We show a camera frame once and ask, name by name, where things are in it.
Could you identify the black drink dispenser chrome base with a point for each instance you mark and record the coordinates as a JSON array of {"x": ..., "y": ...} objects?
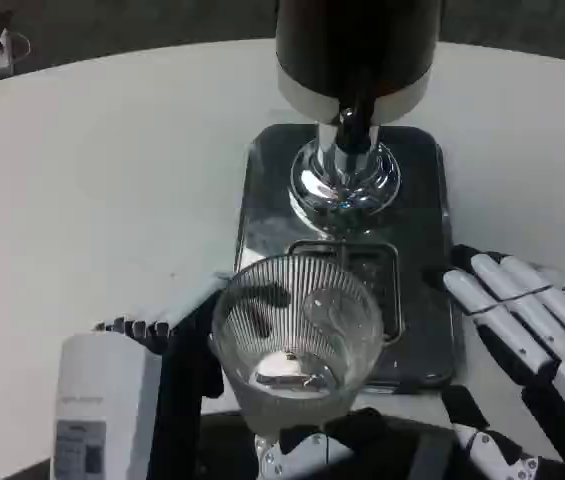
[{"x": 352, "y": 45}]

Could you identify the steel drip tray grid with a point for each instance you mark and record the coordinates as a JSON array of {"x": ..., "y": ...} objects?
[{"x": 387, "y": 280}]

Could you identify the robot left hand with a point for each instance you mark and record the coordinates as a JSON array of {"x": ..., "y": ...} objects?
[{"x": 107, "y": 390}]

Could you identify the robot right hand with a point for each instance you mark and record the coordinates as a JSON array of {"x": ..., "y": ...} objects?
[{"x": 522, "y": 305}]

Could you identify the black dispenser tap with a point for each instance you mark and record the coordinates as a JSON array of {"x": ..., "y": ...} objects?
[{"x": 357, "y": 125}]

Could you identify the clear ribbed glass cup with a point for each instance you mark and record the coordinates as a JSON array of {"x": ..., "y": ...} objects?
[{"x": 307, "y": 320}]

